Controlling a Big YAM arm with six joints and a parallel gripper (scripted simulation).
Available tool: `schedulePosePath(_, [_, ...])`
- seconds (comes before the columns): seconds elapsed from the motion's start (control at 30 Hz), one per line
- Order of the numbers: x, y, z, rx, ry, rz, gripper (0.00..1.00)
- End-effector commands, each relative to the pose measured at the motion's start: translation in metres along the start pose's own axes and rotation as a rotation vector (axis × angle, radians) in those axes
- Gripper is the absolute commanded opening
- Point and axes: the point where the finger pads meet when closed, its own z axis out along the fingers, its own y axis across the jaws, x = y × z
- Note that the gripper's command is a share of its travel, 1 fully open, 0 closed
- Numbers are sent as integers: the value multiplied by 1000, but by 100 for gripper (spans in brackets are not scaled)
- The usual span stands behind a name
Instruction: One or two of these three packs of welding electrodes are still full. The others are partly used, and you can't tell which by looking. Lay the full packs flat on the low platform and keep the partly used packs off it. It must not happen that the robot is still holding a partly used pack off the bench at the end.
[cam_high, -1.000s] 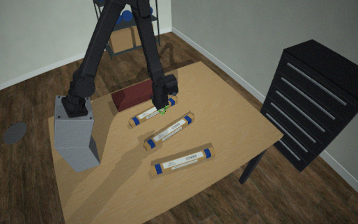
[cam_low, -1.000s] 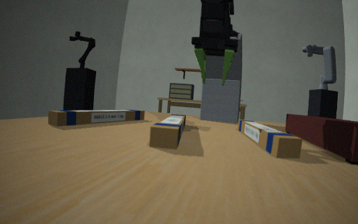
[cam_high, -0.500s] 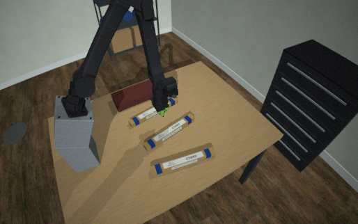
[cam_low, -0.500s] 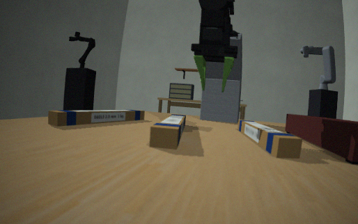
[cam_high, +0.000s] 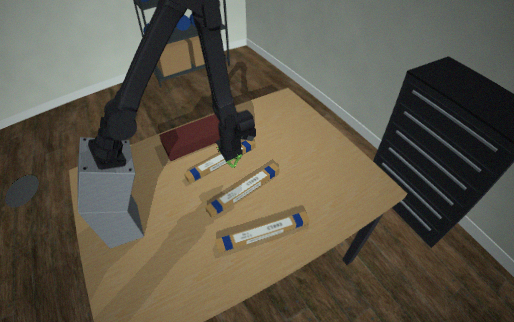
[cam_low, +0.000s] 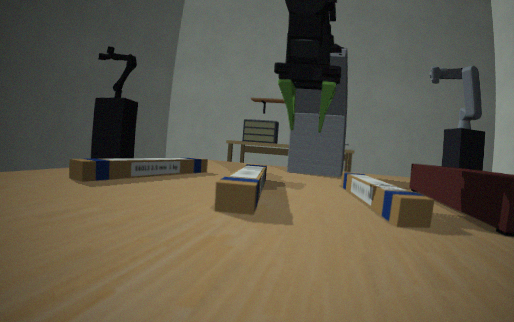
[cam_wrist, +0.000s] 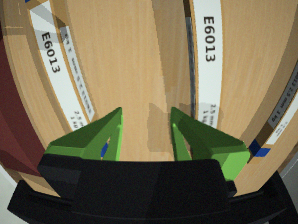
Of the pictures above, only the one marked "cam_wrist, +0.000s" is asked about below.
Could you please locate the long tan cardboard box with blue bands and white label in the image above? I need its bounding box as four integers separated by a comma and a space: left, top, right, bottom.
247, 59, 298, 164

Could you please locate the brown rectangular box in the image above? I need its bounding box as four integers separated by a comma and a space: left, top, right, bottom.
183, 0, 225, 129

